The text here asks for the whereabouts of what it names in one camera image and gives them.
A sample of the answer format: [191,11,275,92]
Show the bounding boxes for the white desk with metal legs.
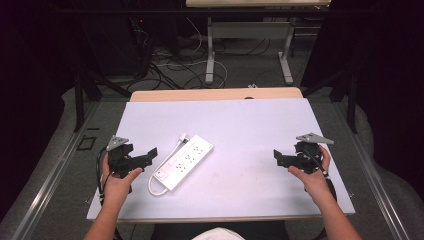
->
[185,0,332,86]

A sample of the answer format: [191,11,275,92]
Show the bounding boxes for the person's left hand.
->
[101,154,144,205]

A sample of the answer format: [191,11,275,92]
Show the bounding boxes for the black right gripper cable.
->
[299,149,338,203]

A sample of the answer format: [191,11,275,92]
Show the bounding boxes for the white table cover board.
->
[86,97,357,224]

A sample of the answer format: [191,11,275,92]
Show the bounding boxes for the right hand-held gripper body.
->
[294,132,335,175]

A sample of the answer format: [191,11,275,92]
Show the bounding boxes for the person's dark pants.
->
[149,221,292,240]

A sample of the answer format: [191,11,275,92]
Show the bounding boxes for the white power strip cable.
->
[147,132,190,197]

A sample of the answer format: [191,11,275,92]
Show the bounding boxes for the person's white shirt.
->
[190,227,247,240]

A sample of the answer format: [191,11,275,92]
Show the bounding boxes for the person's right hand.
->
[287,144,332,203]

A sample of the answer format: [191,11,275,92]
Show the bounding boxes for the tangle of floor cables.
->
[131,18,273,92]

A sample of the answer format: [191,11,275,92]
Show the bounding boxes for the black metal stand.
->
[300,68,359,135]
[73,63,133,134]

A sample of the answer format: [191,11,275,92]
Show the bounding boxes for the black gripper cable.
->
[299,149,338,203]
[95,146,113,206]

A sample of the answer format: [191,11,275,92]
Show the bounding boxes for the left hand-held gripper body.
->
[106,135,135,179]

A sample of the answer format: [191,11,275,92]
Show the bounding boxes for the black computer tower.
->
[81,14,153,77]

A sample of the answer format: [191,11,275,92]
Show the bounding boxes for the aluminium floor rail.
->
[331,99,413,240]
[10,100,102,240]

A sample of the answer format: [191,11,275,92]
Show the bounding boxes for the white power strip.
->
[153,134,215,193]

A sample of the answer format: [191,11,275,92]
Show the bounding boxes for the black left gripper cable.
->
[95,146,113,206]

